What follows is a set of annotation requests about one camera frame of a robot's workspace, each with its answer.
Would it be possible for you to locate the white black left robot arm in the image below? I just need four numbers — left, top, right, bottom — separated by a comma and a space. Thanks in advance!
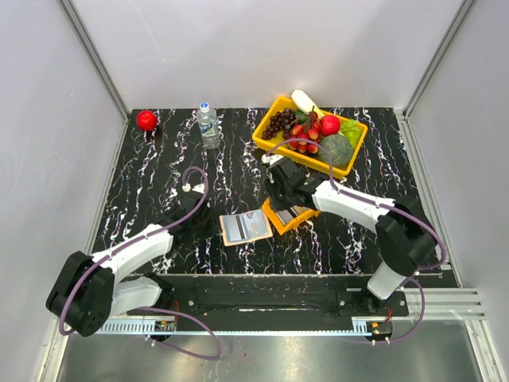
45, 184, 213, 337

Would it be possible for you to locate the clear plastic water bottle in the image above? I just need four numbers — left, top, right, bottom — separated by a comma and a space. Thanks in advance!
196, 102, 220, 150

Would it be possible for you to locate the aluminium frame rail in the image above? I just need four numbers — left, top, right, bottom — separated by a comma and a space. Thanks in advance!
57, 0, 132, 120

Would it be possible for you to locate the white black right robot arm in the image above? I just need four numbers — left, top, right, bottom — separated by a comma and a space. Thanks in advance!
262, 154, 439, 315

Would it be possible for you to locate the credit card stack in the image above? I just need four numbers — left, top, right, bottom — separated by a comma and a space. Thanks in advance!
276, 206, 307, 225

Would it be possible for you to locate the purple grape bunch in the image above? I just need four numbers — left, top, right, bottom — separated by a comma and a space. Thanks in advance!
262, 108, 297, 140

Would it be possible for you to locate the red cherry bunch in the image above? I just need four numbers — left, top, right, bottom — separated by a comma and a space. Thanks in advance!
286, 111, 321, 156

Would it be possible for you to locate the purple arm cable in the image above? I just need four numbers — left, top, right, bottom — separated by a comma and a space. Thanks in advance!
58, 166, 222, 361
262, 138, 449, 345

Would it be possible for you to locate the red apple in tray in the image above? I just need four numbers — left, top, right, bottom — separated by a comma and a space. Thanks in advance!
320, 115, 341, 137

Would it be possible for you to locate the small yellow card bin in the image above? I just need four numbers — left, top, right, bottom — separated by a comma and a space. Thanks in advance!
262, 198, 321, 235

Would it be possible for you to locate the white credit card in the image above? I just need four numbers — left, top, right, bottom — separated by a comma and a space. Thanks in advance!
223, 215, 247, 243

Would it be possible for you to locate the red apple on table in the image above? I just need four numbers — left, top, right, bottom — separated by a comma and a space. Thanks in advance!
136, 110, 158, 132

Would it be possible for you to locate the green netted melon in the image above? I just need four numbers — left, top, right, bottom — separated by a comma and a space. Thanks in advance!
320, 134, 354, 169

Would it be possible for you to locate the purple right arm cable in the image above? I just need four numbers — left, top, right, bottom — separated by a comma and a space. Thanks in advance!
262, 138, 449, 345

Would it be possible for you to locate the green leafy vegetable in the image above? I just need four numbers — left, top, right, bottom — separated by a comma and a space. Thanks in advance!
340, 119, 362, 149

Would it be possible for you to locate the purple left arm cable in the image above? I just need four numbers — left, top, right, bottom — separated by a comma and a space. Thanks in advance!
58, 166, 222, 361

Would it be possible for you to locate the beige leather card holder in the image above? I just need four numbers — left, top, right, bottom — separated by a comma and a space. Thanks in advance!
220, 209, 273, 247

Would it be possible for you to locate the white radish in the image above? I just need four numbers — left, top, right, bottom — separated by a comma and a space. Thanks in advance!
291, 89, 320, 113

